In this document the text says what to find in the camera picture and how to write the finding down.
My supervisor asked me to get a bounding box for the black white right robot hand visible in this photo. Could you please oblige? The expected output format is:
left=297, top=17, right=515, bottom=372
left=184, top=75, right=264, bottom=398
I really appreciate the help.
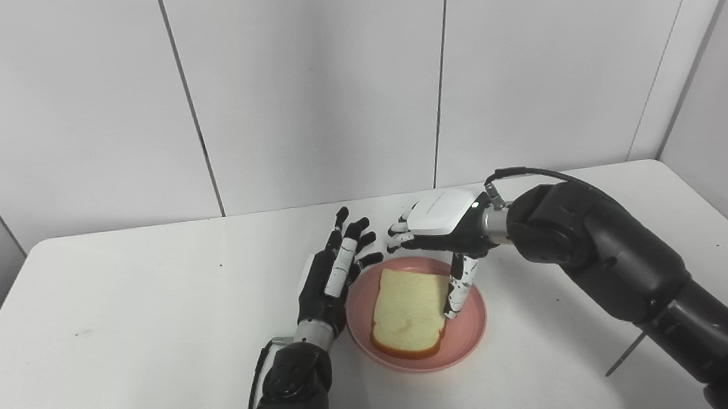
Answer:
left=381, top=184, right=500, bottom=325

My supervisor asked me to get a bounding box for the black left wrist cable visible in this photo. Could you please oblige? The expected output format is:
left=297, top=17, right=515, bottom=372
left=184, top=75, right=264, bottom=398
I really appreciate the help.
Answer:
left=239, top=336, right=300, bottom=409

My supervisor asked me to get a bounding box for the pink round plate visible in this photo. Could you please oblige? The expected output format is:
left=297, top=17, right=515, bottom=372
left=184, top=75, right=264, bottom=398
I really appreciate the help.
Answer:
left=341, top=251, right=492, bottom=379

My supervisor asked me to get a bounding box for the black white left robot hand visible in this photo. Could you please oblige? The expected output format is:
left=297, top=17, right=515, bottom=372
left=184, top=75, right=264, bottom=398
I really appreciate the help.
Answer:
left=287, top=204, right=391, bottom=341

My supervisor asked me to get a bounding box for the slice of white bread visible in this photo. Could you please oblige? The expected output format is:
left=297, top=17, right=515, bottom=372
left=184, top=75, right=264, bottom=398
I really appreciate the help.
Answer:
left=364, top=264, right=457, bottom=364

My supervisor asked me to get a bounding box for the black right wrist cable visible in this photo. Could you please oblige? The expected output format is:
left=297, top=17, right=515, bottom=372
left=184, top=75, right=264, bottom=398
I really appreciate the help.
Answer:
left=483, top=160, right=596, bottom=211

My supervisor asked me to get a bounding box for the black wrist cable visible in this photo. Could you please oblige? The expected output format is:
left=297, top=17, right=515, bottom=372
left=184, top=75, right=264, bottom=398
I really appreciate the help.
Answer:
left=483, top=160, right=596, bottom=211
left=239, top=336, right=300, bottom=409

